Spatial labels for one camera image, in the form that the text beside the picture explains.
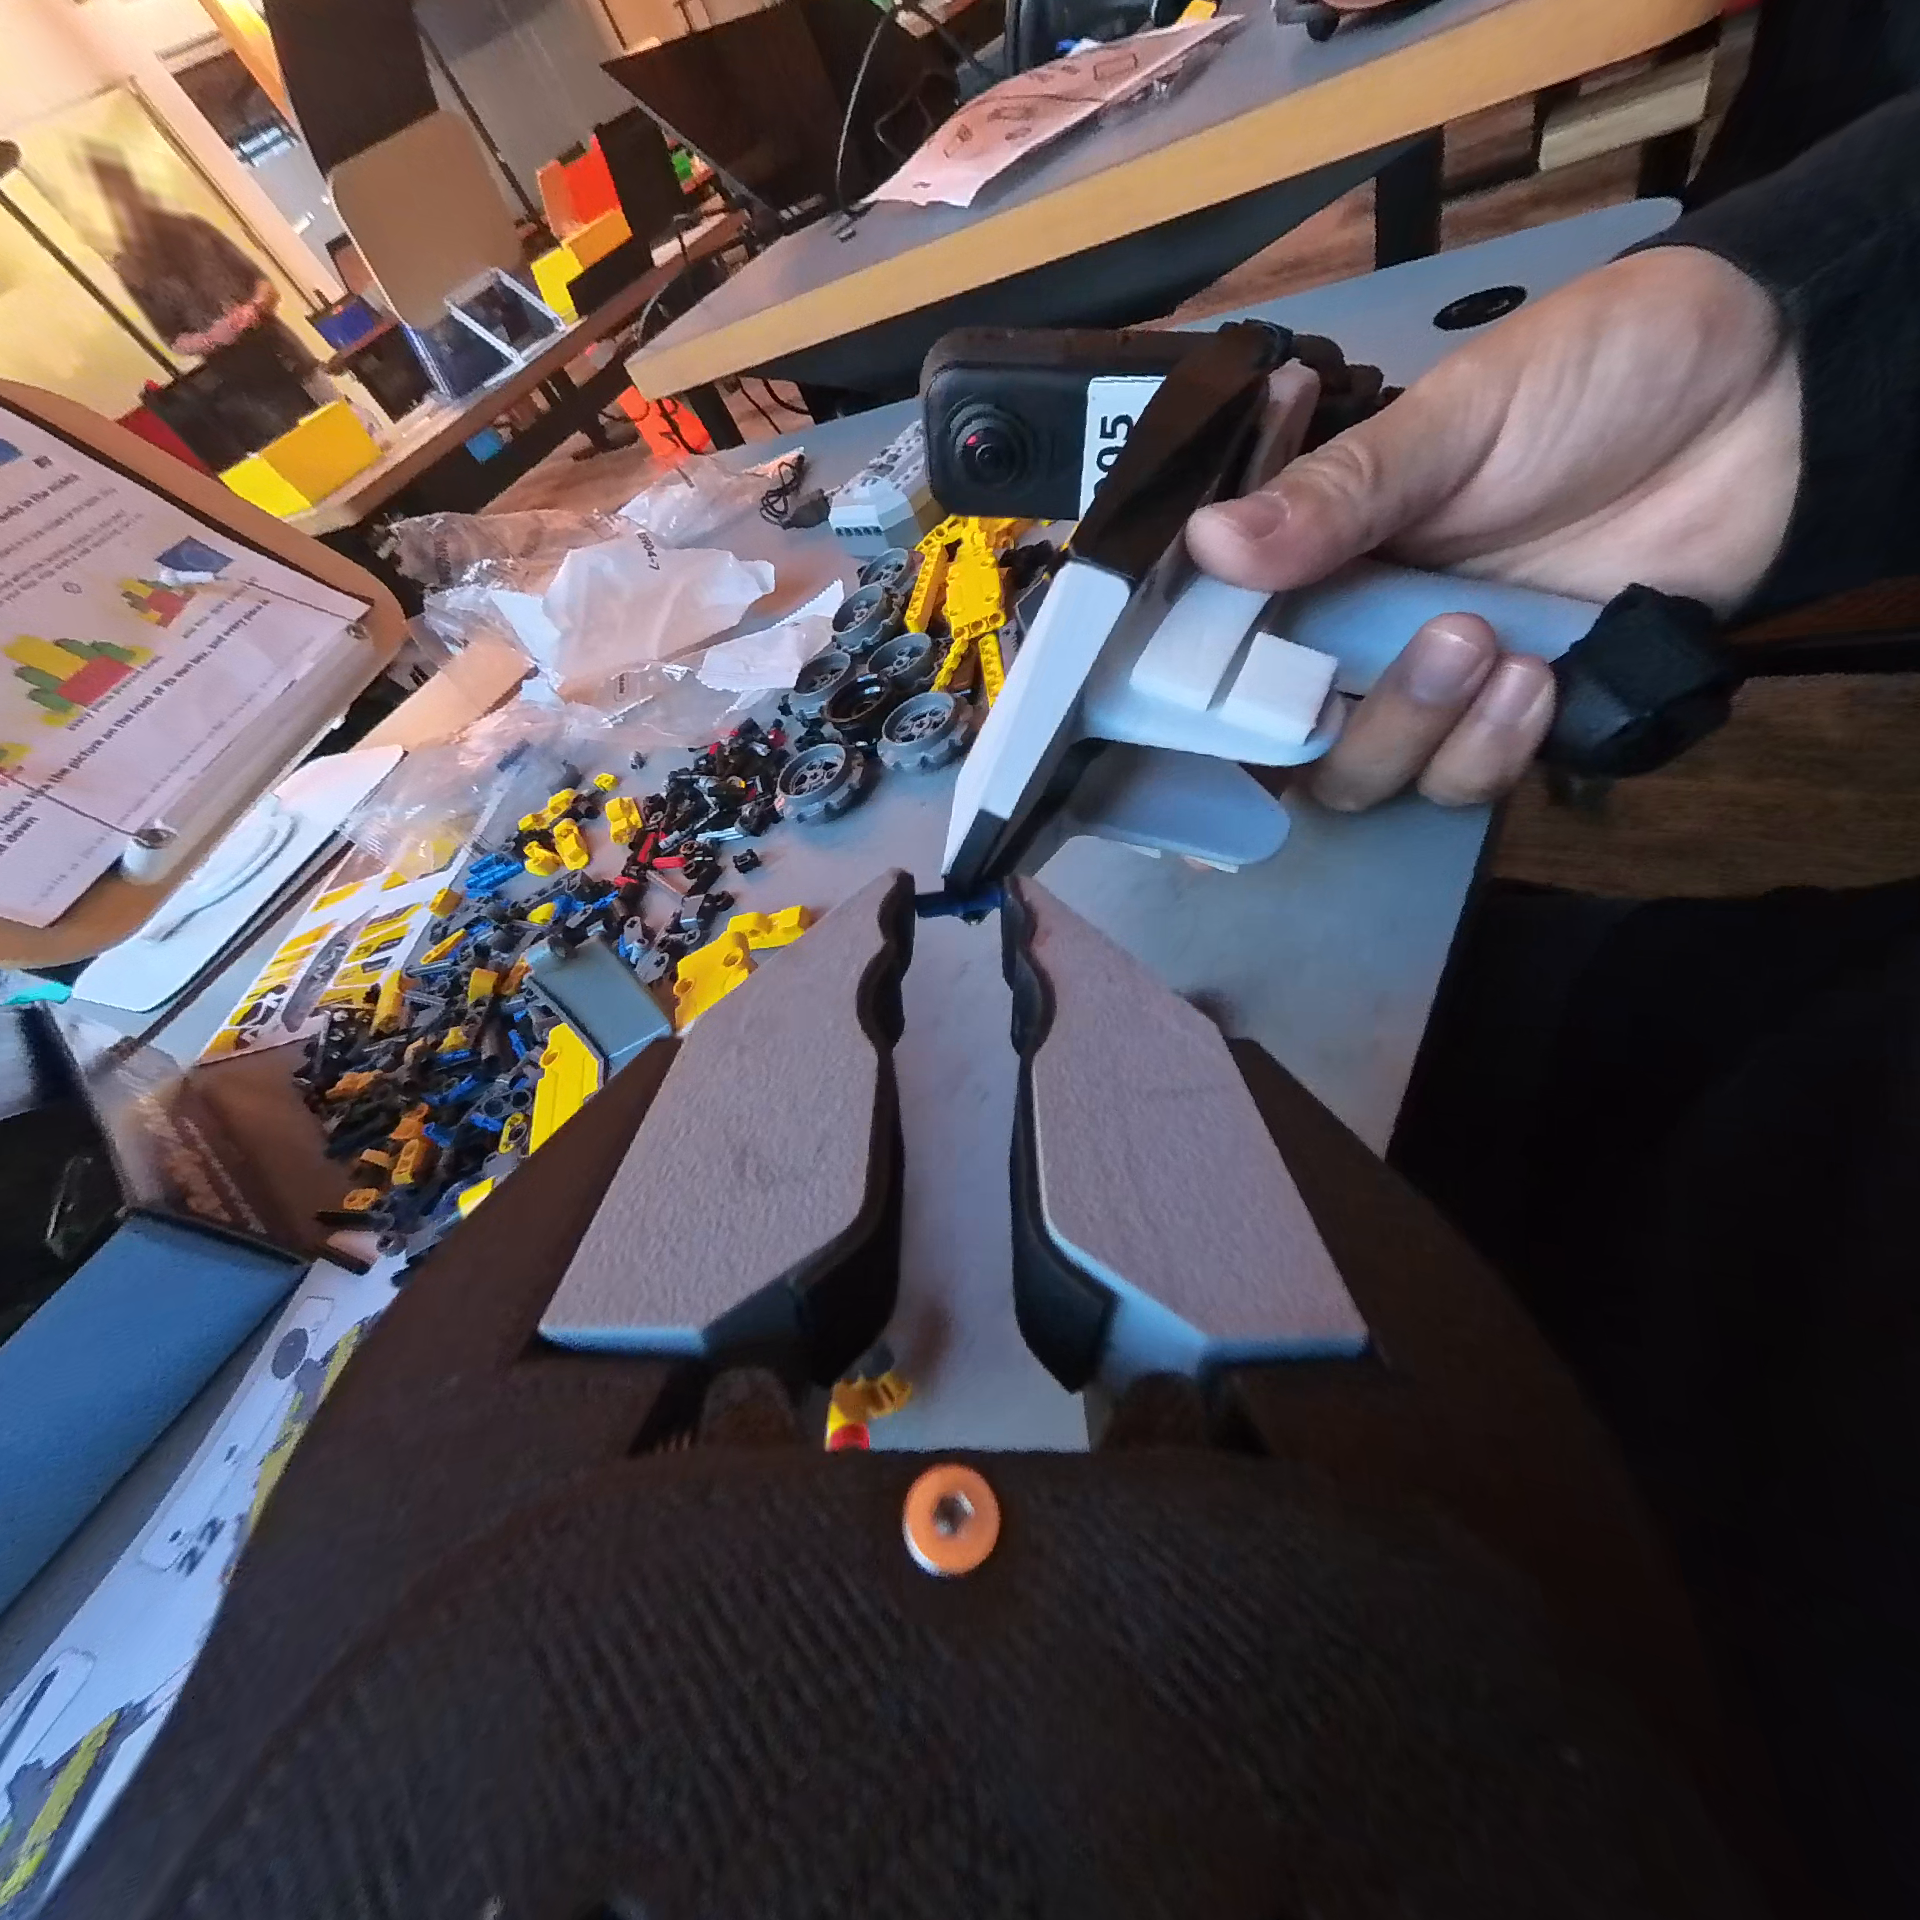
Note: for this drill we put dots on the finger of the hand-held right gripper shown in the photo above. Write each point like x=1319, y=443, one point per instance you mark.
x=1035, y=720
x=1016, y=852

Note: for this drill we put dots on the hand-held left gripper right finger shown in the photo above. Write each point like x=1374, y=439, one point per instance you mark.
x=1184, y=1170

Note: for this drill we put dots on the person's dark clothing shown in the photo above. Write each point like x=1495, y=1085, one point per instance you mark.
x=1651, y=1351

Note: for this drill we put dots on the yellow angled brick piece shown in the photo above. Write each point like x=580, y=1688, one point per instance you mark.
x=735, y=960

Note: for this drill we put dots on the wooden framed instruction board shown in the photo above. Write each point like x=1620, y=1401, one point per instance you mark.
x=135, y=674

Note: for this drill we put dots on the heap of black red pins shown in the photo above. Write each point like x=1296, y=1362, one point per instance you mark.
x=690, y=811

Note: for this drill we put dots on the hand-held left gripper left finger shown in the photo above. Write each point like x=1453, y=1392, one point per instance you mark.
x=735, y=1170

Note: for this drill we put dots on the grey desk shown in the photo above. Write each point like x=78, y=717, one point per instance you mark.
x=1274, y=960

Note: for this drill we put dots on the blue cardboard box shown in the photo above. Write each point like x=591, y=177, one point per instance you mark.
x=120, y=1351

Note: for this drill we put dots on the black monitor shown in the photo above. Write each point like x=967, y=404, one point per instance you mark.
x=751, y=91

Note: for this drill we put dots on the grey toy battery box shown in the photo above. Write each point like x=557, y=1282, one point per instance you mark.
x=879, y=503

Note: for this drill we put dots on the orange plastic object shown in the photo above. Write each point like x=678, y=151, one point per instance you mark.
x=661, y=424

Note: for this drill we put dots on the yellow grey brick vehicle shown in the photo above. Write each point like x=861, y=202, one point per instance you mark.
x=601, y=1004

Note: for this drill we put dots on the person's right hand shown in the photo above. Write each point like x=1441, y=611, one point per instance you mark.
x=1574, y=450

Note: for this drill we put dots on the group of grey toy wheels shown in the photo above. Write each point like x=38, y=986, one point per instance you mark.
x=824, y=780

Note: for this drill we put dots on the printed paper sheet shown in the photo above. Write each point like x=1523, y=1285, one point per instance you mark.
x=1051, y=105

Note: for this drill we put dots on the blue brick pin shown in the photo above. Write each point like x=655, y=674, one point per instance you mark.
x=961, y=900

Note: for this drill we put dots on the yellow sticker sheet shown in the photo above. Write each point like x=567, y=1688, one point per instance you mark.
x=330, y=945

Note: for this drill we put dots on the clear acrylic box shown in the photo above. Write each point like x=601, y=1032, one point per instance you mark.
x=489, y=322

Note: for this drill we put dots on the wood-edged grey table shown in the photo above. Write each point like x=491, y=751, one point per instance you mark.
x=1201, y=165

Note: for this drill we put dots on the clear plastic bags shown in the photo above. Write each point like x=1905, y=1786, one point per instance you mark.
x=465, y=555

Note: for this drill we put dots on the pile of mixed brick parts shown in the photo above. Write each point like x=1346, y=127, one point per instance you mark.
x=420, y=1050

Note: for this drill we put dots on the cluster of yellow brick beams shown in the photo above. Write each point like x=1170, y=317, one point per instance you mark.
x=975, y=601

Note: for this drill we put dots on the person's right forearm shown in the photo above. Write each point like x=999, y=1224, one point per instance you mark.
x=1830, y=300

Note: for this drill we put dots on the white instruction booklet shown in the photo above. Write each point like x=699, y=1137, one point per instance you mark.
x=241, y=1471

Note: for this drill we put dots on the white stand base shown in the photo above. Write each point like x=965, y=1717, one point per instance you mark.
x=224, y=900

